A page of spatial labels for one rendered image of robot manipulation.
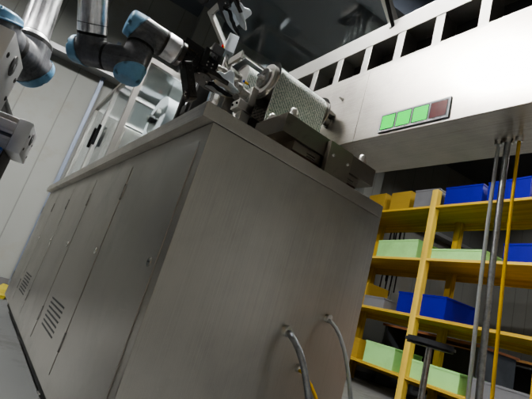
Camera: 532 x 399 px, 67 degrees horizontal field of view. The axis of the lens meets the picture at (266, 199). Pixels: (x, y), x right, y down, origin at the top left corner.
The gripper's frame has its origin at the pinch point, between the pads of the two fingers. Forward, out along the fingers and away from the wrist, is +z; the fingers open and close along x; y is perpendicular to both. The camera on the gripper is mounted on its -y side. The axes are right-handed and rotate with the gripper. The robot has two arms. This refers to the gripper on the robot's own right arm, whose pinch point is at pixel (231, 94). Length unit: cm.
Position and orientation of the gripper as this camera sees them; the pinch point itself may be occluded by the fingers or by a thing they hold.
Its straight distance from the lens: 130.1
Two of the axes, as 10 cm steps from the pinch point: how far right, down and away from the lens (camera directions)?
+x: -5.8, 0.5, 8.1
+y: 2.8, -9.2, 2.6
